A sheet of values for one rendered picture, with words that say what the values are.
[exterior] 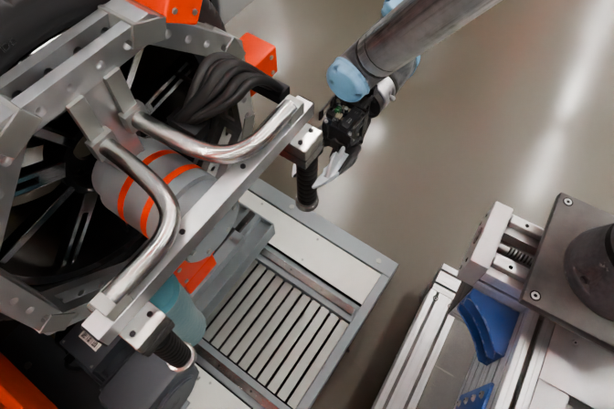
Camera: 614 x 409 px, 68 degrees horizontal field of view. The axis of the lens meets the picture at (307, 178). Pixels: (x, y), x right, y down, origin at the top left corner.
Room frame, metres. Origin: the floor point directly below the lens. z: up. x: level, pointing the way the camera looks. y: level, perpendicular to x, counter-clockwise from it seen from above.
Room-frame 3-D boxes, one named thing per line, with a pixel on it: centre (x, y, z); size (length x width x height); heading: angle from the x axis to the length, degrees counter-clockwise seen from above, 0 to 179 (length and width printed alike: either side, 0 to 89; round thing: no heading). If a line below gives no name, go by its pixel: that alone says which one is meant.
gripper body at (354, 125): (0.53, -0.08, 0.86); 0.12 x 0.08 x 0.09; 145
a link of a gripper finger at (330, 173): (0.43, -0.04, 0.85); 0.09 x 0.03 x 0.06; 154
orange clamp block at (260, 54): (0.67, 0.11, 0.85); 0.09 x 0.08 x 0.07; 145
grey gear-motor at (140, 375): (0.23, 0.48, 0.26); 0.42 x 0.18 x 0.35; 55
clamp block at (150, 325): (0.15, 0.22, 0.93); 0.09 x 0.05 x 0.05; 55
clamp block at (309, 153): (0.43, 0.02, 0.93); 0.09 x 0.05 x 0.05; 55
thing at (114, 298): (0.26, 0.25, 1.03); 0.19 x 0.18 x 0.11; 55
